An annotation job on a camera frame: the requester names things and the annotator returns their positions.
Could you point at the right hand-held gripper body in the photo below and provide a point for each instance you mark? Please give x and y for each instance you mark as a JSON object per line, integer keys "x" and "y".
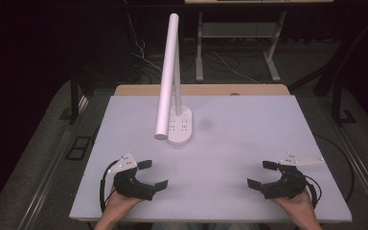
{"x": 292, "y": 187}

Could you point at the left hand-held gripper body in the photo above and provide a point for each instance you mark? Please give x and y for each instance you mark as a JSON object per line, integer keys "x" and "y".
{"x": 131, "y": 185}

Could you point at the white desk lamp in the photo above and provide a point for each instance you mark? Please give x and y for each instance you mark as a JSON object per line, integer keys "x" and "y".
{"x": 167, "y": 80}

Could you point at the person's right hand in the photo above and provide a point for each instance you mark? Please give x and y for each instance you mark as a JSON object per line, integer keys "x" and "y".
{"x": 298, "y": 206}

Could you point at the person's left hand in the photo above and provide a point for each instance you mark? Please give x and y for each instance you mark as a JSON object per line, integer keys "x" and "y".
{"x": 121, "y": 204}

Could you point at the white table cover board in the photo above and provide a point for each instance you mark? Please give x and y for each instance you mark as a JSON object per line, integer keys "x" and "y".
{"x": 223, "y": 153}

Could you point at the wooden table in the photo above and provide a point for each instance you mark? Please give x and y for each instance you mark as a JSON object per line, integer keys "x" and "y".
{"x": 211, "y": 89}

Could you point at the black metal stand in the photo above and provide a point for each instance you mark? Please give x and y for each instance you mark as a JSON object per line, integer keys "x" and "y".
{"x": 75, "y": 96}
{"x": 335, "y": 73}

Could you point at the black floor socket frame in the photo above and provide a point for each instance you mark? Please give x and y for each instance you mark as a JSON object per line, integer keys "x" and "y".
{"x": 78, "y": 148}

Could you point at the metal floor rail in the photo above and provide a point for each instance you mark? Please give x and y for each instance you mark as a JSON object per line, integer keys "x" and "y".
{"x": 361, "y": 166}
{"x": 54, "y": 159}

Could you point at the grey metal desk frame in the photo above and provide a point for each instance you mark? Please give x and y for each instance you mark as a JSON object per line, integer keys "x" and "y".
{"x": 236, "y": 30}

